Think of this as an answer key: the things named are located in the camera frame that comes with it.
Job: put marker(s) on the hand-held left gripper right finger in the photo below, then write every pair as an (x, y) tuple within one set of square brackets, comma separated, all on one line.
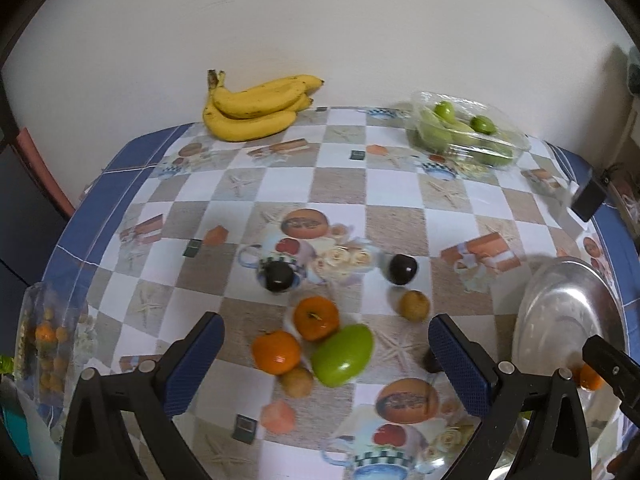
[(457, 365)]

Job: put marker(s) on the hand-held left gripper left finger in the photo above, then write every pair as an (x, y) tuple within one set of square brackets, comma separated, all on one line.
[(192, 365)]

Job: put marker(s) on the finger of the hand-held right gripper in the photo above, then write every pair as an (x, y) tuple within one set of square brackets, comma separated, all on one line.
[(615, 367)]

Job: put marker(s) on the orange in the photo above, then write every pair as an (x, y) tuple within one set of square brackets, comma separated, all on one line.
[(590, 380), (276, 352), (315, 317)]

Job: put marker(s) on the brown round sapodilla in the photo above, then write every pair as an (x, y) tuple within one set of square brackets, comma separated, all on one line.
[(414, 305), (296, 381)]

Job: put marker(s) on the round metal bowl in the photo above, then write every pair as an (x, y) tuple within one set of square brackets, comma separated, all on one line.
[(560, 310)]

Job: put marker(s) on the dark plum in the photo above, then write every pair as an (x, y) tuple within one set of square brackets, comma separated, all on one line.
[(277, 276), (402, 269)]

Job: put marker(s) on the green mango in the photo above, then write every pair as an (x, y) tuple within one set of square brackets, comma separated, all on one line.
[(343, 355)]

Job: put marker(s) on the clear bag of kumquats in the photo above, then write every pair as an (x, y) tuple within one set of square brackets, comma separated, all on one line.
[(47, 345)]

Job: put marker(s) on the black power adapter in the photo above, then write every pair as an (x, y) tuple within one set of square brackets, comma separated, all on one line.
[(588, 200)]

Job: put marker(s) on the reddish brown board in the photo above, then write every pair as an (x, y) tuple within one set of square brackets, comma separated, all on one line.
[(45, 180)]

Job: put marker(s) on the pile of green jujubes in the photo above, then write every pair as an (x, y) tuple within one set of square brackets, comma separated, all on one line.
[(445, 127)]

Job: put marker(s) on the clear plastic clamshell container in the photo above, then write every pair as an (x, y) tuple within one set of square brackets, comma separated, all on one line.
[(500, 115)]

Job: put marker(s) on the bunch of yellow bananas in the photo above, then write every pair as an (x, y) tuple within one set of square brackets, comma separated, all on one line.
[(250, 110)]

